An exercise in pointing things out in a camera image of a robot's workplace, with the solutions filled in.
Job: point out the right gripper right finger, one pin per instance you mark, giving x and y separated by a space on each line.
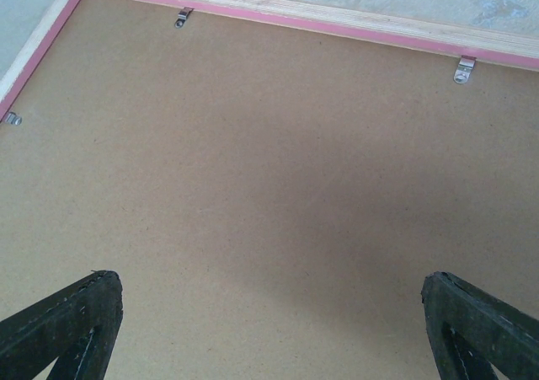
473 335

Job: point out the metal frame retaining clip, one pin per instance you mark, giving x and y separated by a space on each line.
464 69
11 118
182 17

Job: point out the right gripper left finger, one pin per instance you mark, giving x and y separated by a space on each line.
74 330

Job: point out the brown frame backing board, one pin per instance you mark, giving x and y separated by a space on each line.
272 199

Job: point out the pink wooden picture frame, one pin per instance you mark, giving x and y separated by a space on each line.
450 40

